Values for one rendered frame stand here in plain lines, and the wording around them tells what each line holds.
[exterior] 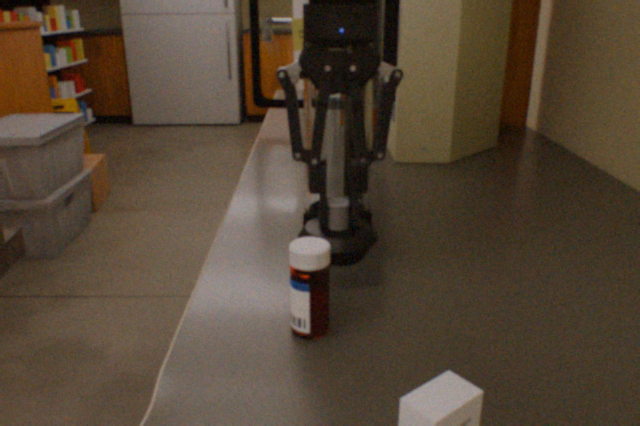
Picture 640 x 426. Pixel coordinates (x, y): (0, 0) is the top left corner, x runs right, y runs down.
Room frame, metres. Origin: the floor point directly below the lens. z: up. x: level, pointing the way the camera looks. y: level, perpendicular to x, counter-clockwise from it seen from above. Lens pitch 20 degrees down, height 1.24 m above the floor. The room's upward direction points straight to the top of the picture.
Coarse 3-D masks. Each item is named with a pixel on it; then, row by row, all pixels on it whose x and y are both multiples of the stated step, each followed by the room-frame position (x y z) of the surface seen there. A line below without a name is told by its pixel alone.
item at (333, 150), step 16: (304, 80) 0.72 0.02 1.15; (304, 96) 0.74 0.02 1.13; (336, 96) 0.71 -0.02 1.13; (368, 96) 0.73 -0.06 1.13; (304, 112) 0.74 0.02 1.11; (336, 112) 0.71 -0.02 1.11; (368, 112) 0.73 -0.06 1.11; (304, 128) 0.74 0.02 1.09; (336, 128) 0.71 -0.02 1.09; (352, 128) 0.71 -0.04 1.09; (368, 128) 0.73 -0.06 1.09; (304, 144) 0.74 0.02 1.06; (336, 144) 0.71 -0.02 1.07; (352, 144) 0.71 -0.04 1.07; (368, 144) 0.73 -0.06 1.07; (336, 160) 0.71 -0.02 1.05; (304, 176) 0.75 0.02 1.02; (336, 176) 0.71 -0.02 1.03; (368, 176) 0.73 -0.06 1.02; (304, 192) 0.75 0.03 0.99; (336, 192) 0.71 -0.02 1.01; (368, 192) 0.74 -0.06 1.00; (368, 208) 0.74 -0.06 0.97
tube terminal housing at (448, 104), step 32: (416, 0) 1.10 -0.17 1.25; (448, 0) 1.10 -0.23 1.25; (480, 0) 1.15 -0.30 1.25; (416, 32) 1.10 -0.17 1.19; (448, 32) 1.10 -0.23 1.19; (480, 32) 1.16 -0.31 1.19; (416, 64) 1.10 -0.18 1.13; (448, 64) 1.10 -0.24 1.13; (480, 64) 1.16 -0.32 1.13; (416, 96) 1.10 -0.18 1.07; (448, 96) 1.10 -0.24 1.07; (480, 96) 1.17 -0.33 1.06; (416, 128) 1.10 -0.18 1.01; (448, 128) 1.10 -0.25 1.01; (480, 128) 1.18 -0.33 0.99; (416, 160) 1.10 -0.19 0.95; (448, 160) 1.10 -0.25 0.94
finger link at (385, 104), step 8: (392, 72) 0.59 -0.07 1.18; (400, 72) 0.59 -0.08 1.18; (392, 80) 0.59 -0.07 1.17; (400, 80) 0.59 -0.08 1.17; (384, 88) 0.59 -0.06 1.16; (392, 88) 0.59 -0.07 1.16; (384, 96) 0.59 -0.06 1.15; (392, 96) 0.59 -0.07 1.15; (384, 104) 0.59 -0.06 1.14; (392, 104) 0.59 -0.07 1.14; (384, 112) 0.59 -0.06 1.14; (376, 120) 0.61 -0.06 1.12; (384, 120) 0.59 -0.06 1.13; (376, 128) 0.60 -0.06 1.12; (384, 128) 0.59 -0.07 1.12; (376, 136) 0.59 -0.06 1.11; (384, 136) 0.59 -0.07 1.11; (376, 144) 0.59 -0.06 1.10; (384, 144) 0.59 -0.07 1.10; (376, 152) 0.59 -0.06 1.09; (384, 152) 0.59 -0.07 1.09
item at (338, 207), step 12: (336, 204) 0.59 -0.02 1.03; (348, 204) 0.59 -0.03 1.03; (336, 216) 0.58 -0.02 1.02; (348, 216) 0.59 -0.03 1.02; (312, 228) 0.59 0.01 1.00; (324, 228) 0.59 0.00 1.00; (336, 228) 0.58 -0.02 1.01; (348, 228) 0.59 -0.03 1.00; (360, 228) 0.59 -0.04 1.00; (372, 228) 0.60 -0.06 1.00; (336, 240) 0.56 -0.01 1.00; (348, 240) 0.56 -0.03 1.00; (360, 240) 0.57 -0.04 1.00; (372, 240) 0.58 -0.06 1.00; (336, 252) 0.55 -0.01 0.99; (348, 252) 0.55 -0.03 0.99; (360, 252) 0.57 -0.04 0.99; (336, 264) 0.57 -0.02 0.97; (348, 264) 0.57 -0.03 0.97
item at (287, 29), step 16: (272, 0) 1.44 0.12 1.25; (288, 0) 1.43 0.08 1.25; (304, 0) 1.43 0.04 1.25; (272, 16) 1.44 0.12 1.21; (288, 16) 1.43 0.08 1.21; (272, 32) 1.44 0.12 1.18; (288, 32) 1.43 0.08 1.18; (272, 48) 1.44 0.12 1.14; (288, 48) 1.43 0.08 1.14; (272, 64) 1.44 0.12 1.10; (288, 64) 1.43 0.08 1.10; (272, 80) 1.44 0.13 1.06; (272, 96) 1.44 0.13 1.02
